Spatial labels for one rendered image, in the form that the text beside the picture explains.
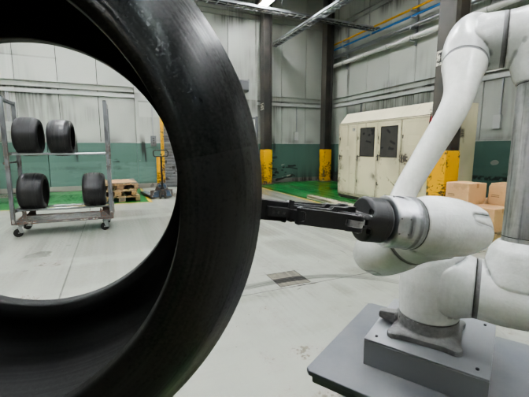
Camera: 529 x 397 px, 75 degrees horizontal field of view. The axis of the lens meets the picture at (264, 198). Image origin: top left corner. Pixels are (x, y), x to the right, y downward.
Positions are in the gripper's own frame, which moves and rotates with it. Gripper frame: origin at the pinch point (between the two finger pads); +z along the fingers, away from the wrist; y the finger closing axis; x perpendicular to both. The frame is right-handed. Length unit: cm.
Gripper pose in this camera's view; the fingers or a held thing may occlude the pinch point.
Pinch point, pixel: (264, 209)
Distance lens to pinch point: 51.7
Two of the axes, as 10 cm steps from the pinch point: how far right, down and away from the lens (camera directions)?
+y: 2.5, 1.4, -9.6
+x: -1.3, 9.8, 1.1
